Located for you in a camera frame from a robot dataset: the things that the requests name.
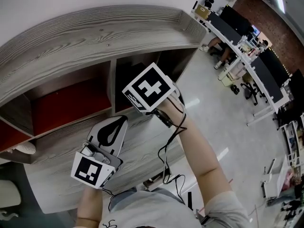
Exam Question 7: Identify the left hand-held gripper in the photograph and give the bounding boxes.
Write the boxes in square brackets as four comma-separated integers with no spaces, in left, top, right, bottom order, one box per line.
[70,115,129,190]

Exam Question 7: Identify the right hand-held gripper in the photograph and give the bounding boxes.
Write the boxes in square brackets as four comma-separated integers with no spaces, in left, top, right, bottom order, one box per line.
[122,62,185,128]

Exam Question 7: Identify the person's left forearm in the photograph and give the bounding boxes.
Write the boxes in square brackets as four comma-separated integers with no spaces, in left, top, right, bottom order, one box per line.
[76,186,105,228]

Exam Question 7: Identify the person's right forearm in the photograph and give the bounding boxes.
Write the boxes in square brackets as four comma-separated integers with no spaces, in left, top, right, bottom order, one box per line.
[159,100,235,208]

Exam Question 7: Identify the black office chair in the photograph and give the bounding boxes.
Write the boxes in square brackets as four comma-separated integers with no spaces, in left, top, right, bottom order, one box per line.
[240,81,269,106]

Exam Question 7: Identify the long white office desk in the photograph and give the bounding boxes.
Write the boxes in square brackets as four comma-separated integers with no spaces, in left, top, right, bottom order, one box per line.
[191,7,292,127]

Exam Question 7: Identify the cream storage box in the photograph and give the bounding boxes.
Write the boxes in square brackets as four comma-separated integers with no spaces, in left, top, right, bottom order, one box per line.
[218,65,249,87]

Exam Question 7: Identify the white ribbed vase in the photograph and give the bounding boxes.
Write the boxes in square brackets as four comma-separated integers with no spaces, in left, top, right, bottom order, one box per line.
[7,143,37,155]

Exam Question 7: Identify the person's white t-shirt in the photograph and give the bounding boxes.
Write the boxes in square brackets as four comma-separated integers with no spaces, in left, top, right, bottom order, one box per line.
[97,190,252,228]

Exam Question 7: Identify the small black floor object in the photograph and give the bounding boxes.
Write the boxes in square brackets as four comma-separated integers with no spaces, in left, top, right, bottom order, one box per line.
[229,84,241,96]

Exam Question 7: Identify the grey wooden shelf unit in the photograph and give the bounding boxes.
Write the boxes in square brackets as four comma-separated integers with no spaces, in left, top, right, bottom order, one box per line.
[0,5,207,165]

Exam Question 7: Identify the yellow cardboard box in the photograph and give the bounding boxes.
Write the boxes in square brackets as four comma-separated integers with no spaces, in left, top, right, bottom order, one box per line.
[194,4,211,19]

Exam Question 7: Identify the black computer monitor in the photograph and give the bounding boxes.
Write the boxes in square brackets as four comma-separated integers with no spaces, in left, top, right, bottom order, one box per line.
[288,70,304,109]
[258,47,290,89]
[219,5,252,37]

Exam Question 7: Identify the white ribbed chair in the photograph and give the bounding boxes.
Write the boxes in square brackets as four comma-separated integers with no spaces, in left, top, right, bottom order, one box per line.
[0,179,22,223]

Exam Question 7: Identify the white shelf rack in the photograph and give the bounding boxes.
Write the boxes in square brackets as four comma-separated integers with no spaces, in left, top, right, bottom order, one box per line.
[281,121,304,168]

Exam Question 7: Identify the long ceiling light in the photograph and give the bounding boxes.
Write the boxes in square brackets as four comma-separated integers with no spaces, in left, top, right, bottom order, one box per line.
[273,0,285,13]

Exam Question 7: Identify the small white cabinet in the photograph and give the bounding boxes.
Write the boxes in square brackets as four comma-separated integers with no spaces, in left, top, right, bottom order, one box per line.
[260,155,289,198]

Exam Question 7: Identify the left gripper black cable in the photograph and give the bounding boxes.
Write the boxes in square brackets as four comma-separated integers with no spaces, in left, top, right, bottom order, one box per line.
[102,188,114,211]

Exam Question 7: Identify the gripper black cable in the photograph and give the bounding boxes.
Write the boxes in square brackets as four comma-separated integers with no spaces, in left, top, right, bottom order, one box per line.
[158,96,188,204]
[102,188,114,211]

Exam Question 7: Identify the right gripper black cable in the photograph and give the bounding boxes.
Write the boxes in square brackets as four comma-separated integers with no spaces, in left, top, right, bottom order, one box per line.
[158,96,188,204]

